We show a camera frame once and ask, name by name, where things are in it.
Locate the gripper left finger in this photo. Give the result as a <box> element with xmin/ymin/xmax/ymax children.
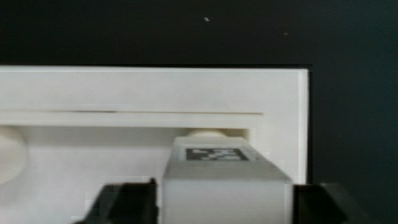
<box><xmin>73</xmin><ymin>179</ymin><xmax>158</xmax><ymax>224</ymax></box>

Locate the white square tabletop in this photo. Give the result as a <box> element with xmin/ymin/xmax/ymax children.
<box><xmin>0</xmin><ymin>66</ymin><xmax>309</xmax><ymax>224</ymax></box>

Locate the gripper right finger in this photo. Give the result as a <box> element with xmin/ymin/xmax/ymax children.
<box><xmin>292</xmin><ymin>182</ymin><xmax>380</xmax><ymax>224</ymax></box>

